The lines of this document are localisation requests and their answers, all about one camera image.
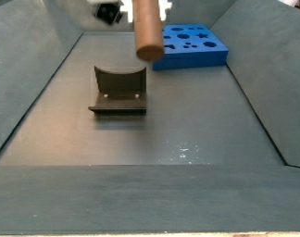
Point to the brown wooden cylinder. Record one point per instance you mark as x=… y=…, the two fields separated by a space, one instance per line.
x=147 y=30

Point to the blue foam shape board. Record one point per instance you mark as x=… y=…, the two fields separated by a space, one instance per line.
x=192 y=47

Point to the dark grey cradle stand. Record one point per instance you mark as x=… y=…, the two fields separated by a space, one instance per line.
x=121 y=92

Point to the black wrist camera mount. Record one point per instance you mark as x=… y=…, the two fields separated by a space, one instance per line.
x=109 y=12

